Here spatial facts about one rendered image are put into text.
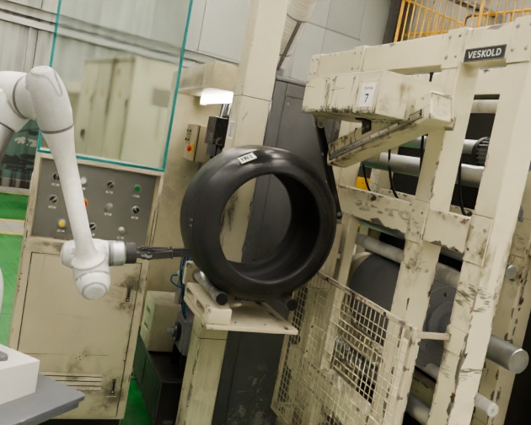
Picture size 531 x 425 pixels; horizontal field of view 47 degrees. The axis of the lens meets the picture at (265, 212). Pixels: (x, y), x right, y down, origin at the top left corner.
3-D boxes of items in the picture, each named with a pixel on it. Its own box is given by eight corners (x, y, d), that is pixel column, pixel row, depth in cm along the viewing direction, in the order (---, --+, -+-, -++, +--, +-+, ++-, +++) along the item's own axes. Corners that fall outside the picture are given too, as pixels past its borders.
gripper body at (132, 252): (126, 244, 209) (152, 244, 213) (123, 240, 217) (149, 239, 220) (126, 266, 210) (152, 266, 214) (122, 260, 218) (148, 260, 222)
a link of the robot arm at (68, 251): (105, 258, 218) (109, 278, 207) (60, 259, 213) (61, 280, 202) (107, 232, 214) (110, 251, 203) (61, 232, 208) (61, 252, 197)
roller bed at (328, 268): (283, 275, 280) (295, 212, 277) (312, 277, 286) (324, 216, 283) (300, 287, 262) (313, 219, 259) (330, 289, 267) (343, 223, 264)
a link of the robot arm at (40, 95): (84, 120, 188) (53, 115, 194) (71, 62, 179) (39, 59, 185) (53, 136, 178) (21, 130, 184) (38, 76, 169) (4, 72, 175)
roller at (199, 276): (206, 271, 251) (201, 282, 251) (196, 267, 249) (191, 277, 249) (230, 296, 219) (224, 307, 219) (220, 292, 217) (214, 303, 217)
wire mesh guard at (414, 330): (270, 407, 278) (298, 260, 271) (273, 407, 278) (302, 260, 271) (368, 535, 195) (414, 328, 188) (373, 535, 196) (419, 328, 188)
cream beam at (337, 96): (298, 111, 254) (305, 77, 253) (351, 123, 264) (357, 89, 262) (372, 114, 198) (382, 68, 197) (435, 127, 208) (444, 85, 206)
